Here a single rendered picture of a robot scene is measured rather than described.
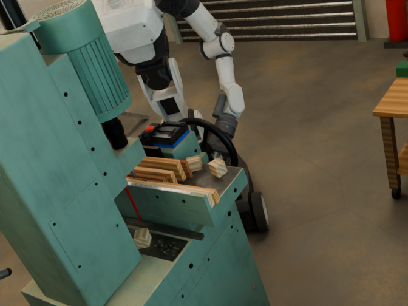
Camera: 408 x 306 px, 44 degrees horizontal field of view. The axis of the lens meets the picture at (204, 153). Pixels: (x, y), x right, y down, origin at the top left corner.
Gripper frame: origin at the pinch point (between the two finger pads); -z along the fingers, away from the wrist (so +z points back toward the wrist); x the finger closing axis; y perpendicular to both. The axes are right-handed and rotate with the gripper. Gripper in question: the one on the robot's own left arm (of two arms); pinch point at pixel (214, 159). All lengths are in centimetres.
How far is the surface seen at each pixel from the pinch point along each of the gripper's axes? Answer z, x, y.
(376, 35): 192, -49, -186
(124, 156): -21, 13, 51
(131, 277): -54, 1, 44
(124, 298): -59, 0, 48
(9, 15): -7, 32, 96
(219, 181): -19.2, -14.3, 41.2
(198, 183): -20.8, -7.6, 39.6
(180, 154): -11.5, 2.9, 33.8
